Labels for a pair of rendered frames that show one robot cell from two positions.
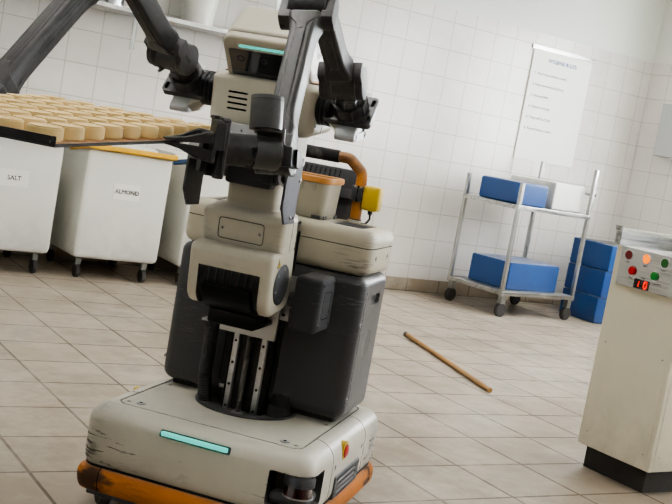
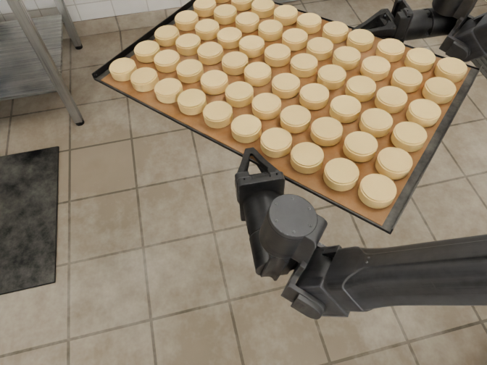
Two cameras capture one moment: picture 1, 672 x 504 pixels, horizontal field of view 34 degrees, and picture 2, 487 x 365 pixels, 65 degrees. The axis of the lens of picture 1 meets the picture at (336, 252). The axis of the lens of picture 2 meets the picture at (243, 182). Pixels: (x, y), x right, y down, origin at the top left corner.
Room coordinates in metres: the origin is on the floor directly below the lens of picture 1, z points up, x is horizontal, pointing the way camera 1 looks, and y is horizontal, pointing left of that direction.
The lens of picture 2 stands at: (1.91, -0.05, 1.47)
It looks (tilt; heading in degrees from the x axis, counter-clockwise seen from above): 57 degrees down; 109
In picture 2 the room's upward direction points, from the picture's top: straight up
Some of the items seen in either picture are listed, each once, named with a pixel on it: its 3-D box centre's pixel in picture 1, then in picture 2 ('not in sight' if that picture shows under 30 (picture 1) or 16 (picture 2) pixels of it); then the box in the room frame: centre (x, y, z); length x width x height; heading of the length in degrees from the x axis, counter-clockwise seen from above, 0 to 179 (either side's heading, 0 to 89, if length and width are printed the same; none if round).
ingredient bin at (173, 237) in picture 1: (204, 220); not in sight; (6.77, 0.84, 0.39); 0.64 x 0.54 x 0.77; 32
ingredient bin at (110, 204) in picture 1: (104, 208); not in sight; (6.42, 1.39, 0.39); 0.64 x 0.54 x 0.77; 34
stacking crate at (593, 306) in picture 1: (606, 307); not in sight; (8.49, -2.16, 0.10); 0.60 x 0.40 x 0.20; 121
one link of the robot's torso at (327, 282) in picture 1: (265, 297); not in sight; (2.75, 0.16, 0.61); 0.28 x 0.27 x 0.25; 74
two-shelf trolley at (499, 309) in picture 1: (522, 235); not in sight; (8.04, -1.33, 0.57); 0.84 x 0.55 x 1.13; 130
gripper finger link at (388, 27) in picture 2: not in sight; (373, 34); (1.94, 0.68, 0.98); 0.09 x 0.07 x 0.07; 28
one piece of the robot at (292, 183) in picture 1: (245, 170); not in sight; (2.65, 0.25, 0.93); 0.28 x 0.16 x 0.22; 74
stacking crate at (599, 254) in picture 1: (616, 257); not in sight; (8.49, -2.16, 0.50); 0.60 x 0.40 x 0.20; 125
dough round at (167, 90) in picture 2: (87, 131); (169, 90); (1.61, 0.39, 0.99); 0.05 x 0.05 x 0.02
